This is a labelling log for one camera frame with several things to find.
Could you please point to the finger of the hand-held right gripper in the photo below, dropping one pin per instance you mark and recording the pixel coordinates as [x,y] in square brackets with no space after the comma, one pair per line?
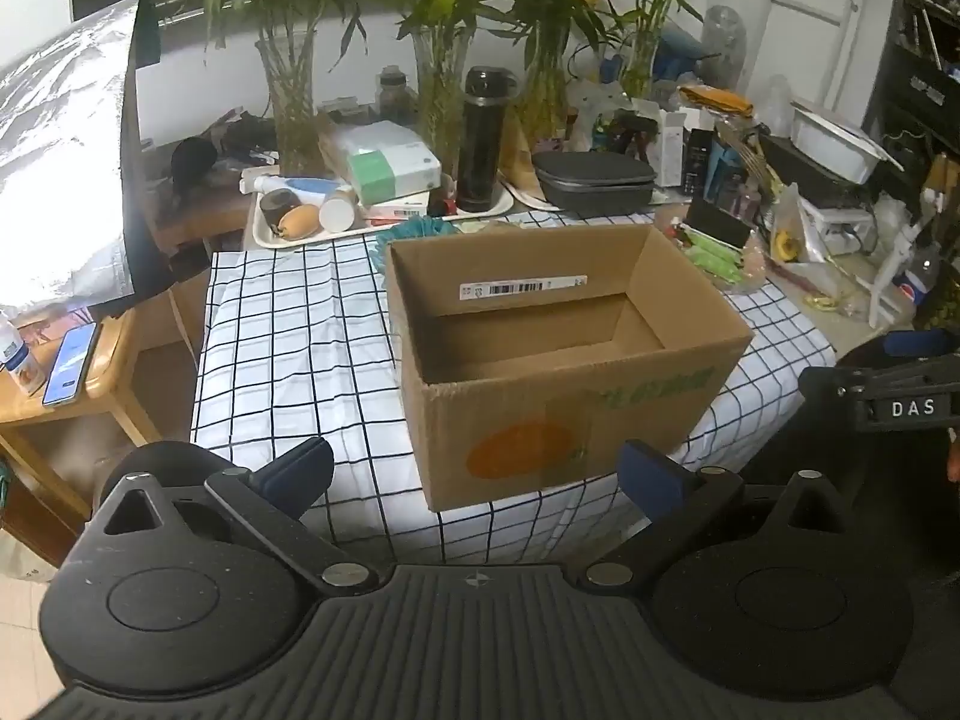
[915,343]

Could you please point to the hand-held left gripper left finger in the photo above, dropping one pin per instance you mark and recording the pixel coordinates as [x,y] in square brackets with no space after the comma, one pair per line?
[300,469]

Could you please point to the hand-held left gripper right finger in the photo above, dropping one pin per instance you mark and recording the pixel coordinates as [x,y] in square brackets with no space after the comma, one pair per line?
[649,476]

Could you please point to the cardboard box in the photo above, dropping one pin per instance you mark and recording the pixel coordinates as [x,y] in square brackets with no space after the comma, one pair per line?
[525,405]

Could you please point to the blue cloth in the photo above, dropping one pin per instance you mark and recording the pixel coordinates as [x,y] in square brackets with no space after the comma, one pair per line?
[412,232]

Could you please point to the cola bottle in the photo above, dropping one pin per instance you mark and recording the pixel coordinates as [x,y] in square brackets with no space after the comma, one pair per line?
[916,277]

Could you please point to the white stand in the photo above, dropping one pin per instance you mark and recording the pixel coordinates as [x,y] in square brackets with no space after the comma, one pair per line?
[892,262]

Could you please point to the white black-checked cloth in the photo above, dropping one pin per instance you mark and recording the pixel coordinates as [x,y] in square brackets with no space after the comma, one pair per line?
[300,330]

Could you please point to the wooden side table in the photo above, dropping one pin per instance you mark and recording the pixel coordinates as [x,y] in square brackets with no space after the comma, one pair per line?
[112,382]

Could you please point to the black flat box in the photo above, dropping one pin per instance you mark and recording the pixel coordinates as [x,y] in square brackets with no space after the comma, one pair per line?
[795,165]

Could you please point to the white plastic container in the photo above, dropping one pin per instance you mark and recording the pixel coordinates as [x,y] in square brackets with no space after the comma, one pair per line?
[832,139]

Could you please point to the tan silicone pouch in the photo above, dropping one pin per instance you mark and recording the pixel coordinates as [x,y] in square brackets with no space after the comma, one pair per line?
[298,221]

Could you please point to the smartphone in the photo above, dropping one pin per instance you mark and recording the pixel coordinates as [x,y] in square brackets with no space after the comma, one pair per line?
[69,364]

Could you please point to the white-capped orange bottle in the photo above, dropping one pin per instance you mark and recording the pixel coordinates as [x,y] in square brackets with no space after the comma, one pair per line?
[337,211]

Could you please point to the black round jar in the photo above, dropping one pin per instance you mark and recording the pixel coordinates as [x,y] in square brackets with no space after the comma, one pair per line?
[277,202]

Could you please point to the low wooden shelf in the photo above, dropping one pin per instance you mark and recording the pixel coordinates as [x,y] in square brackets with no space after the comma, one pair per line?
[195,210]

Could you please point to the white barcode box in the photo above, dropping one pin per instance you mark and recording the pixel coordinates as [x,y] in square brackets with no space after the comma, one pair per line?
[397,206]

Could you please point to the white blue-label lotion bottle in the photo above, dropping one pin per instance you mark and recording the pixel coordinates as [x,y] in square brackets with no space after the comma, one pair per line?
[300,185]

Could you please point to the black carton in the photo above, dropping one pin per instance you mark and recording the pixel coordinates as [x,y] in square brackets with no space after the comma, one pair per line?
[697,161]

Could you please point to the black shelf rack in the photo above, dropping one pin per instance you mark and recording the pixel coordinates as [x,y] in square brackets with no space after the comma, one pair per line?
[915,52]

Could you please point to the small plastic bottle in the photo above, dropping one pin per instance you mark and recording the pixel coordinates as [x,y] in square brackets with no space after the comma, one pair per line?
[19,360]

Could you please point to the grey zip case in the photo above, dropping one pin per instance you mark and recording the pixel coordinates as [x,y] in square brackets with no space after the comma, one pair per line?
[592,180]

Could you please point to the white plate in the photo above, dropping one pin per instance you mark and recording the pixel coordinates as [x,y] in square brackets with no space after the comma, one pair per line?
[525,199]

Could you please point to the white tray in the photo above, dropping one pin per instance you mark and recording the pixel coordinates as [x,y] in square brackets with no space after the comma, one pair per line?
[495,208]

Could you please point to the white carton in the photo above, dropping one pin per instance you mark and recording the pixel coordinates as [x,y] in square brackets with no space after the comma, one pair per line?
[673,146]

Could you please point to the yellow packet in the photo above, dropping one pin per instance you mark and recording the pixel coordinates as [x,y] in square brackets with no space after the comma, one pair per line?
[716,99]

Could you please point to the green white tissue pack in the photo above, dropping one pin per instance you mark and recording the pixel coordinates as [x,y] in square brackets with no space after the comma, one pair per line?
[390,161]

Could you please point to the tan carton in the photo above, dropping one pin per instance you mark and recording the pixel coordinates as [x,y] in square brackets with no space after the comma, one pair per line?
[334,131]

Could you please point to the bamboo in glass vase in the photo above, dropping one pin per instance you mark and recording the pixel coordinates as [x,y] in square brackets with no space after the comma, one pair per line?
[641,60]
[547,105]
[439,105]
[292,112]

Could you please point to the clear plastic bottle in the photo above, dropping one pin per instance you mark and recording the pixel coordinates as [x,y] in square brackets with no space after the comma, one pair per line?
[724,37]

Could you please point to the black thermos bottle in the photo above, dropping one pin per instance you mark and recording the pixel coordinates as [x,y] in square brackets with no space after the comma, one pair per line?
[480,150]

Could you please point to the dark glass jar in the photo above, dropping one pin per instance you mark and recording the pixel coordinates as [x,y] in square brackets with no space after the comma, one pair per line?
[394,94]

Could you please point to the silver reflector sheet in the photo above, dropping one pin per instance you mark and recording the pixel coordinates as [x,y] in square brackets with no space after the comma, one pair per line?
[60,165]

